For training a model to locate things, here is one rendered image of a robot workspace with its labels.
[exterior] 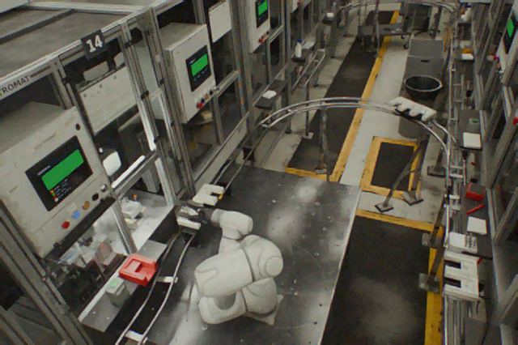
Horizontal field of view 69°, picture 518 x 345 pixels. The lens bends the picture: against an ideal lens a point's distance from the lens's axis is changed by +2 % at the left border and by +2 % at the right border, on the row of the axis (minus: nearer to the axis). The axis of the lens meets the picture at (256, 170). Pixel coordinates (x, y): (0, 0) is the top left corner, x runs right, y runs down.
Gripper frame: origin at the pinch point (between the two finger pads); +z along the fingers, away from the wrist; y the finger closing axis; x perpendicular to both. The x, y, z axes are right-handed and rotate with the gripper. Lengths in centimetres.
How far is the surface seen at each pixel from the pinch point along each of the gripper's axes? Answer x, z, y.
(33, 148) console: 44, 20, 66
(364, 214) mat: -139, -86, -111
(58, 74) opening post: 21, 22, 84
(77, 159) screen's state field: 32, 18, 53
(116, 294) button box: 50, 8, -12
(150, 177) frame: -25.1, 39.5, -7.7
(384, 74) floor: -441, -66, -112
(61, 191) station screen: 44, 18, 45
